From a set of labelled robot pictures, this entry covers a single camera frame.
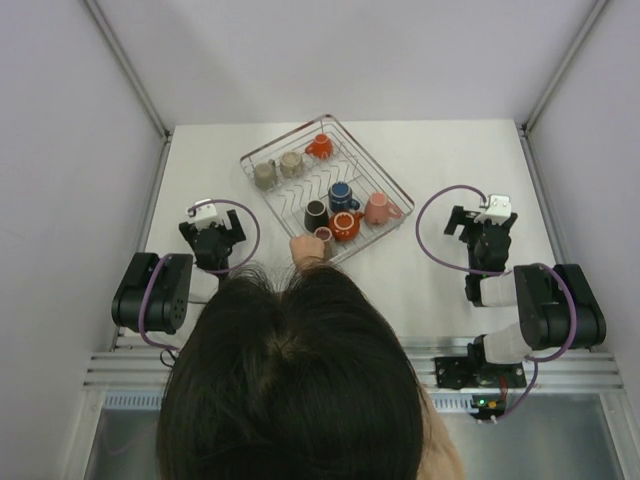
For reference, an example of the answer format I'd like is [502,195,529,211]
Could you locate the right frame post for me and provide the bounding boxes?
[519,0,613,138]

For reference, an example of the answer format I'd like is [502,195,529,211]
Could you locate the mauve brown mug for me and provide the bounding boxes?
[314,226,335,261]

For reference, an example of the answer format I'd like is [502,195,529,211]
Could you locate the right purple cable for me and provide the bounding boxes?
[415,184,581,421]

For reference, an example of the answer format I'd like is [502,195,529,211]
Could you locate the dark brown mug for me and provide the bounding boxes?
[304,200,329,233]

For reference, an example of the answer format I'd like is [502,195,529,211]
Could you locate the pink mug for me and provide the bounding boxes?
[364,192,403,227]

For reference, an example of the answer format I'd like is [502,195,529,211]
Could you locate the metal wire dish rack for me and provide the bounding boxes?
[239,114,415,262]

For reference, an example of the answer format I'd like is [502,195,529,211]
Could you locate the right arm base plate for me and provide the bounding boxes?
[434,356,527,390]

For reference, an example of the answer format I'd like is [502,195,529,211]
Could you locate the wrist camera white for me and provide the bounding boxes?
[186,199,224,231]
[474,194,512,225]

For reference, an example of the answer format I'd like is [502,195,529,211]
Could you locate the beige grey cup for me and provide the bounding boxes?
[253,160,277,191]

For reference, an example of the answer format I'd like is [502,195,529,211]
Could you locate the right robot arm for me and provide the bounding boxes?
[444,206,607,386]

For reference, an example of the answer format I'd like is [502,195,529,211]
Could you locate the purple cable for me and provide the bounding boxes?
[137,199,262,351]
[415,184,581,421]

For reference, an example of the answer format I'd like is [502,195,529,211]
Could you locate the blue mug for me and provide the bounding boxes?
[328,182,361,213]

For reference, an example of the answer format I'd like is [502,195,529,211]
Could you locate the white slotted cable duct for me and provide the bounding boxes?
[102,391,479,414]

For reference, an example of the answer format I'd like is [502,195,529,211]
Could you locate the orange mug white rim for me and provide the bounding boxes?
[328,211,364,243]

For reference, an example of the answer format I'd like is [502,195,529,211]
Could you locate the person's hand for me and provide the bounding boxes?
[289,235,325,271]

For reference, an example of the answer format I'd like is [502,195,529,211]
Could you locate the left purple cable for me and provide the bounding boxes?
[137,199,262,351]

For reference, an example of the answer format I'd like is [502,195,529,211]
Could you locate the frame post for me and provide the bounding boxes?
[81,0,171,141]
[519,0,613,138]

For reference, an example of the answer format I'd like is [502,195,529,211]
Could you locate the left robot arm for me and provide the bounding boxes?
[111,203,246,348]

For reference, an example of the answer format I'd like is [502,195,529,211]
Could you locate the beige speckled cup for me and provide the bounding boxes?
[279,151,304,179]

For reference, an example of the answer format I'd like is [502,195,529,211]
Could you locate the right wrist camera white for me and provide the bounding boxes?
[474,194,512,225]

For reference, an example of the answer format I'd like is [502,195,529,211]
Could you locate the left frame post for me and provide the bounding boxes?
[81,0,171,141]

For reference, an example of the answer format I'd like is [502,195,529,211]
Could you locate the small orange cup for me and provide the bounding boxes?
[305,133,333,160]

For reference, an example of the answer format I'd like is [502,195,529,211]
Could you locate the aluminium mounting rail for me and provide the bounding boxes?
[82,335,626,394]

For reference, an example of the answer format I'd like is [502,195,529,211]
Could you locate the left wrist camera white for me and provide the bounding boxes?
[186,199,224,231]

